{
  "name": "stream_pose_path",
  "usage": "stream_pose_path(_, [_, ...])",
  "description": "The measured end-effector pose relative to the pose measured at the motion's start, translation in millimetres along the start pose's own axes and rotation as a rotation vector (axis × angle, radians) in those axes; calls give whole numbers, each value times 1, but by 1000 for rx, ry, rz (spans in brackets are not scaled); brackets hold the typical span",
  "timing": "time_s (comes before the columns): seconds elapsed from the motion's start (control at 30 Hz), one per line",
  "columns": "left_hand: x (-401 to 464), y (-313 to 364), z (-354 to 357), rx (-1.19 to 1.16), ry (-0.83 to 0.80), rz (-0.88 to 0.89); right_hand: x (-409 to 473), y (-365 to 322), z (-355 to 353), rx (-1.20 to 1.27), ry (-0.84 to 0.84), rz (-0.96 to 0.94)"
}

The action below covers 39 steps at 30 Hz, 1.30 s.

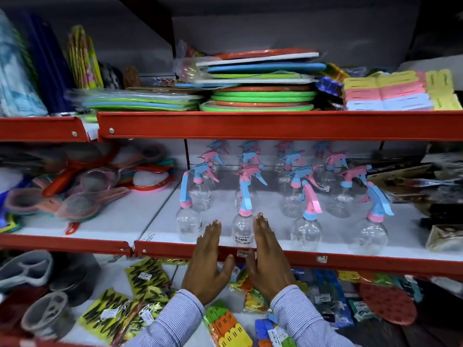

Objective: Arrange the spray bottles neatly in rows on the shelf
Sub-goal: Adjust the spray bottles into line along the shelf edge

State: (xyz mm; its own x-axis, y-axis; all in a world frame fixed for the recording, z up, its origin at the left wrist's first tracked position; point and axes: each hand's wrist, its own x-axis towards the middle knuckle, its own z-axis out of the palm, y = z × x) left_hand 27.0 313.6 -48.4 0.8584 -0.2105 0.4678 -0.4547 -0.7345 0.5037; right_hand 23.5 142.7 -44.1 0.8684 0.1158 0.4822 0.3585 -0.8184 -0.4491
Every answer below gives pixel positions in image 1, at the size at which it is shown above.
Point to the person's left hand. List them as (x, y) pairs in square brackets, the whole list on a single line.
[(202, 274)]

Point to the person's right hand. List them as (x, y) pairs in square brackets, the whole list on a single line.
[(269, 271)]

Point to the person's left thumb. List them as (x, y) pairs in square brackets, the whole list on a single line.
[(227, 266)]

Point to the person's right thumb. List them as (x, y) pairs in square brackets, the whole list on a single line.
[(252, 266)]

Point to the person's left forearm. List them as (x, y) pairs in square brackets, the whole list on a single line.
[(173, 321)]

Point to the person's right forearm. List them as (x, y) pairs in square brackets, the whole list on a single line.
[(304, 321)]

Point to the multicolour clips packet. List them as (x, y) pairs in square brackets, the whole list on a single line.
[(253, 298)]

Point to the green orange yellow peg pack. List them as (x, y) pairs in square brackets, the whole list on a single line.
[(226, 327)]

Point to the group of clear spray bottles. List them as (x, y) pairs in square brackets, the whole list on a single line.
[(306, 233)]

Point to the white shelf price label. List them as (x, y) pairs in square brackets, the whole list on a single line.
[(321, 259)]

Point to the blue orange green peg pack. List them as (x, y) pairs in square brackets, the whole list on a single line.
[(271, 334)]

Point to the yellow black zigzag packet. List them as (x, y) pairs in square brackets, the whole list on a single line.
[(105, 312), (148, 314), (146, 276)]

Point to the blue packaged item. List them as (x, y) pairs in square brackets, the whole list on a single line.
[(331, 296)]

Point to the red round perforated mat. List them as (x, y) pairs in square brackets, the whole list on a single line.
[(389, 303)]

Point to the dark round lid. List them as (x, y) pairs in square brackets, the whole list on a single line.
[(77, 278)]

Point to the pile of colourful mesh strainers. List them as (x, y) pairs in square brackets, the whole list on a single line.
[(83, 184)]

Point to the stack of colourful round mats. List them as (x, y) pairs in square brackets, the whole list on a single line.
[(262, 95)]

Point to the pile of dark packaged utensils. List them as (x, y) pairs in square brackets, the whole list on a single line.
[(416, 184)]

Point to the grey divided plastic basket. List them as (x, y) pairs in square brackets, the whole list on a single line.
[(47, 316), (25, 269)]

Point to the stack of wrapped flat mats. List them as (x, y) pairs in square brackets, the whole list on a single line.
[(137, 101)]

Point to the beige packaged item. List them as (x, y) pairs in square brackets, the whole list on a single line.
[(445, 237)]

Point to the dark patterned packet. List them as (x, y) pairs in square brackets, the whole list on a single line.
[(110, 75)]

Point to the stack of pastel peg packs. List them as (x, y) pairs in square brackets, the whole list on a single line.
[(398, 92)]

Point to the yellow striped upright packets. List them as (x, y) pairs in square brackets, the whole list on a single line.
[(84, 57)]

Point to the dark blue rolled sheets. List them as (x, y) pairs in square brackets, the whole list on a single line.
[(49, 64)]

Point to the light blue patterned packet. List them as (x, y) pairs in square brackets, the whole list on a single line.
[(16, 79)]

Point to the red metal shelf rail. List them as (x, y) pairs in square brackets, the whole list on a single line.
[(282, 125), (39, 128), (65, 244), (361, 263)]

